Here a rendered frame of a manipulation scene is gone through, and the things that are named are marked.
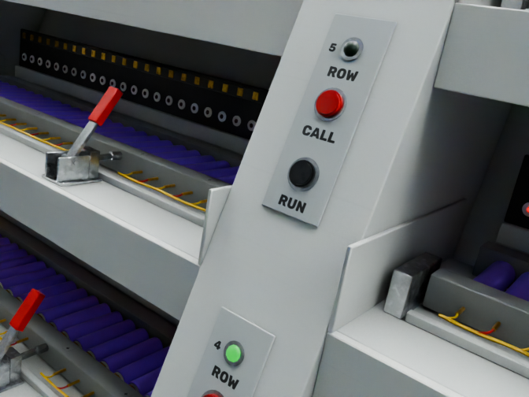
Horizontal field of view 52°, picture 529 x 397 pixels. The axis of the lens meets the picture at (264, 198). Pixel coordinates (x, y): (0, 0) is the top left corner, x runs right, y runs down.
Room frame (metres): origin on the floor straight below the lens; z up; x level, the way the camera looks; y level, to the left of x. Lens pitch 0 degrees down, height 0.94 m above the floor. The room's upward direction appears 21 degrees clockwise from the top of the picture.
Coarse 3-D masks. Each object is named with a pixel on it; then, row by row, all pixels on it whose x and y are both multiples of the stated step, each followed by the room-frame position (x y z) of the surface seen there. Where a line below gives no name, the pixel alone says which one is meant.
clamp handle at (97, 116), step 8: (112, 88) 0.46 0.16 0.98; (104, 96) 0.46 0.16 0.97; (112, 96) 0.46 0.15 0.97; (120, 96) 0.47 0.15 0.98; (104, 104) 0.46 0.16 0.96; (112, 104) 0.46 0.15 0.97; (96, 112) 0.46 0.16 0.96; (104, 112) 0.46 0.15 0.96; (96, 120) 0.45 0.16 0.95; (104, 120) 0.46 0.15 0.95; (88, 128) 0.46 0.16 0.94; (96, 128) 0.46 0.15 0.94; (80, 136) 0.45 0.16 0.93; (88, 136) 0.45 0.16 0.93; (80, 144) 0.45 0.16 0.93; (72, 152) 0.45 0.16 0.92
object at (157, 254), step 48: (96, 96) 0.69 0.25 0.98; (0, 144) 0.52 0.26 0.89; (240, 144) 0.55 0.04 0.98; (0, 192) 0.48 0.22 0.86; (48, 192) 0.43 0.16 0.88; (96, 192) 0.44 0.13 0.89; (96, 240) 0.40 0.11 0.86; (144, 240) 0.37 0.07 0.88; (192, 240) 0.38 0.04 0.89; (144, 288) 0.37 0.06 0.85
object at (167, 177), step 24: (0, 96) 0.63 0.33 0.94; (0, 120) 0.61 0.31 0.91; (24, 120) 0.58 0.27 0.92; (48, 120) 0.55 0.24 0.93; (48, 144) 0.53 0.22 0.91; (72, 144) 0.53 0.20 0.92; (96, 144) 0.51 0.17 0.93; (120, 144) 0.51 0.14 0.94; (120, 168) 0.49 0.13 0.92; (144, 168) 0.47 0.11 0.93; (168, 168) 0.46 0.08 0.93; (168, 192) 0.46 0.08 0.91; (192, 192) 0.44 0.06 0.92
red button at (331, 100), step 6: (330, 90) 0.31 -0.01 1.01; (324, 96) 0.31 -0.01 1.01; (330, 96) 0.31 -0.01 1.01; (336, 96) 0.31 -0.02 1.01; (318, 102) 0.31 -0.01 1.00; (324, 102) 0.31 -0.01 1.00; (330, 102) 0.31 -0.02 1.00; (336, 102) 0.30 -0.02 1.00; (318, 108) 0.31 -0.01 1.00; (324, 108) 0.31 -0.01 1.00; (330, 108) 0.31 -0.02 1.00; (336, 108) 0.30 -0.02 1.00; (324, 114) 0.31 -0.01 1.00; (330, 114) 0.31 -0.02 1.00
